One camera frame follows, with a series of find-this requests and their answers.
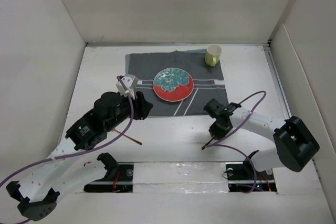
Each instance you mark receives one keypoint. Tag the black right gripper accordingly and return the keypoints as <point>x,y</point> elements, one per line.
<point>219,135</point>

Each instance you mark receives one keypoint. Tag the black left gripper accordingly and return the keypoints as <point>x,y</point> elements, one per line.
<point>142,106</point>

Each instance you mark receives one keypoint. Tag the copper spoon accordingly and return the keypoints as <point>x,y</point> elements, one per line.
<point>207,144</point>

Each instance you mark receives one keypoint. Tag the copper fork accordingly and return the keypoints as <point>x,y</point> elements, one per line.
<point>132,139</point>

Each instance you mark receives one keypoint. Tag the red and teal plate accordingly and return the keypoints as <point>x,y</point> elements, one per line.
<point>173,84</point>

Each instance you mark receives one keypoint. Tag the grey striped cloth placemat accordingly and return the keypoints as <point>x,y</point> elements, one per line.
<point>208,81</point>

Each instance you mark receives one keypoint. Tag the pale yellow mug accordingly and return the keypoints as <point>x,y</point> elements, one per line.
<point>213,53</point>

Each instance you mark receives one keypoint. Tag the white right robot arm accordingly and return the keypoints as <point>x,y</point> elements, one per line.
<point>294,147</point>

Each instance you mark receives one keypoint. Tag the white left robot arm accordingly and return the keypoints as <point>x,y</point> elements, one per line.
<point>39,193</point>

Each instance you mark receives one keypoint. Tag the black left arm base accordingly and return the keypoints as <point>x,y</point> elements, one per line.
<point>122,182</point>

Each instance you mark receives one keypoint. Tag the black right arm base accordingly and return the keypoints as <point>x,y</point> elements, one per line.
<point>241,180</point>

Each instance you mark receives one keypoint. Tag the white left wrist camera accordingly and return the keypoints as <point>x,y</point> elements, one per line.
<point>126,85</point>

